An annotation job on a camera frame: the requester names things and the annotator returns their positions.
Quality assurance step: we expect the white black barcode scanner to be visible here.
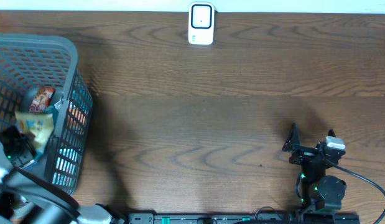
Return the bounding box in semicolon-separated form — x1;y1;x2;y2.
188;2;215;45

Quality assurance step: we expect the blue mouthwash bottle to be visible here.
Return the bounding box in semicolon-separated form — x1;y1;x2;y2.
44;100;66;127

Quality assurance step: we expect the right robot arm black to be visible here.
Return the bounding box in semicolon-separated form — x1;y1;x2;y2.
282;123;346;213

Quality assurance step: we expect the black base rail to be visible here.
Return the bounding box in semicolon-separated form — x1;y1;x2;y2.
127;211;360;224

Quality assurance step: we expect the red Top chocolate bar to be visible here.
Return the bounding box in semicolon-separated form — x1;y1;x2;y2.
29;86;55;114

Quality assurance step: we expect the grey plastic shopping basket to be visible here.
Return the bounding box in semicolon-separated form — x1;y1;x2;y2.
0;33;93;195

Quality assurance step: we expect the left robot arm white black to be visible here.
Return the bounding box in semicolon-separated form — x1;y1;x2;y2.
0;133;129;223

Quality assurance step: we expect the yellow snack chip bag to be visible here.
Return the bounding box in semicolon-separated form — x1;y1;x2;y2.
15;111;54;154

